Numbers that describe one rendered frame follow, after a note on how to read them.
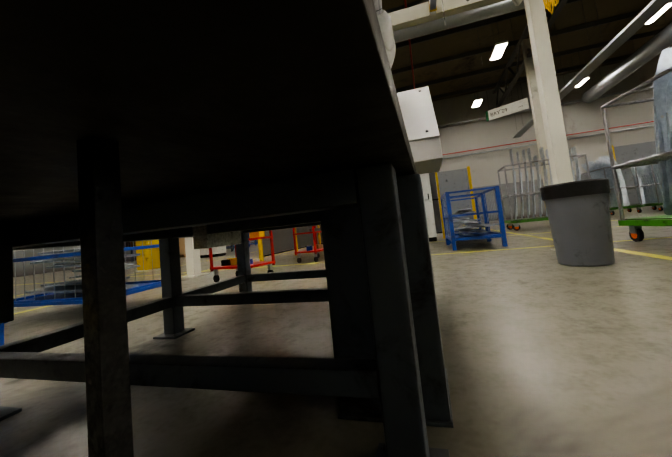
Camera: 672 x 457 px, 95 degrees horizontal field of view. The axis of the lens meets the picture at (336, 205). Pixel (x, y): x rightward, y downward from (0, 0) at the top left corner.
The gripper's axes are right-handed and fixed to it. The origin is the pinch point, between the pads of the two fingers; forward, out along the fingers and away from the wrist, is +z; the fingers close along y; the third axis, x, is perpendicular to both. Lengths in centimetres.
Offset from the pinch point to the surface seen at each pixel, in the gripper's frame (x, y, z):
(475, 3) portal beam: 243, -325, -156
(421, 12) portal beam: 205, -361, -112
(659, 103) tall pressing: 414, -144, -173
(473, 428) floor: 44, 45, 78
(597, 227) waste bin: 274, -45, -3
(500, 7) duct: 699, -815, -448
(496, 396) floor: 60, 40, 74
